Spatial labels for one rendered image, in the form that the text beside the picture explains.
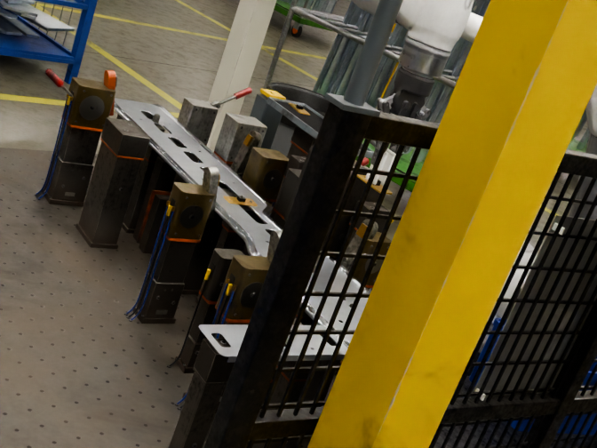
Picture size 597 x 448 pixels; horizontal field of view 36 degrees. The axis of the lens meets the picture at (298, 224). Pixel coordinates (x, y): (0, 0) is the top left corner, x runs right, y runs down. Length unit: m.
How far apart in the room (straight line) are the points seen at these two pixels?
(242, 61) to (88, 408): 4.27
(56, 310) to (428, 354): 1.28
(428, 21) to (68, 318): 1.03
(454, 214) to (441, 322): 0.12
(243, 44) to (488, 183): 4.98
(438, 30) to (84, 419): 0.99
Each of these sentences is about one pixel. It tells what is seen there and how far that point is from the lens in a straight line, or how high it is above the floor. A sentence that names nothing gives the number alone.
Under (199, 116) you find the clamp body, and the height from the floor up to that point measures 1.03.
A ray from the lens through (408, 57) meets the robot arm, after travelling 1.78.
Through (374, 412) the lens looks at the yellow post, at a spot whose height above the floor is 1.23.
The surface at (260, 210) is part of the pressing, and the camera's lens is 2.25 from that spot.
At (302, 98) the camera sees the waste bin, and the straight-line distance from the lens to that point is 5.29.
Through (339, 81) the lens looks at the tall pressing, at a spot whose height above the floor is 0.55.
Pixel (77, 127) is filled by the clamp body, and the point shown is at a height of 0.94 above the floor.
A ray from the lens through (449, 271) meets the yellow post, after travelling 0.98.
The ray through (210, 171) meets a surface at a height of 1.10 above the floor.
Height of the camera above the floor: 1.73
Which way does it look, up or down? 19 degrees down
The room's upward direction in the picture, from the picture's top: 20 degrees clockwise
